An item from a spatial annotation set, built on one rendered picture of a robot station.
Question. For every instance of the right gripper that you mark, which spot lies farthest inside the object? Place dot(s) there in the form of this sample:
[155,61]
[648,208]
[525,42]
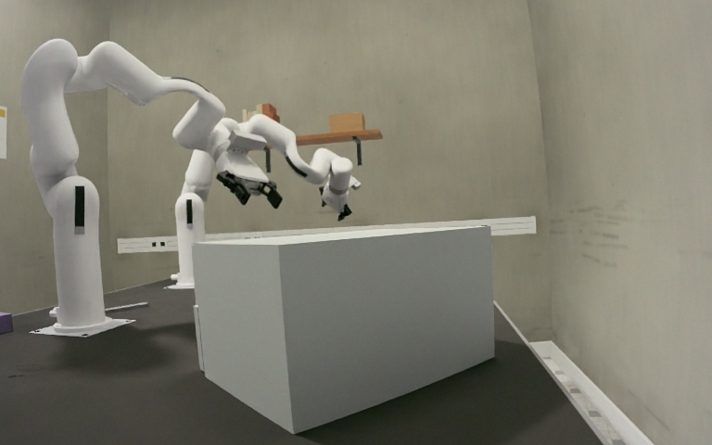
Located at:
[240,167]

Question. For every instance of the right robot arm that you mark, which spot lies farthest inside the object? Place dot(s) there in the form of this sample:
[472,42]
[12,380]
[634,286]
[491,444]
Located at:
[53,70]

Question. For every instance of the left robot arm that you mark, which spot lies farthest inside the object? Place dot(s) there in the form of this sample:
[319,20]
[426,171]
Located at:
[189,209]

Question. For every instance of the small purple block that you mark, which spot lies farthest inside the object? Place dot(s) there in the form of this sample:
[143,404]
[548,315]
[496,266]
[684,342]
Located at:
[5,322]

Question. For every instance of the grey cabinet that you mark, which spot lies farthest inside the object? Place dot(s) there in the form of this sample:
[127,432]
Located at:
[307,329]

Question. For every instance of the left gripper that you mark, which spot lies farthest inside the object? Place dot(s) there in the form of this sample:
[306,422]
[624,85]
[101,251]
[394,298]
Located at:
[336,202]

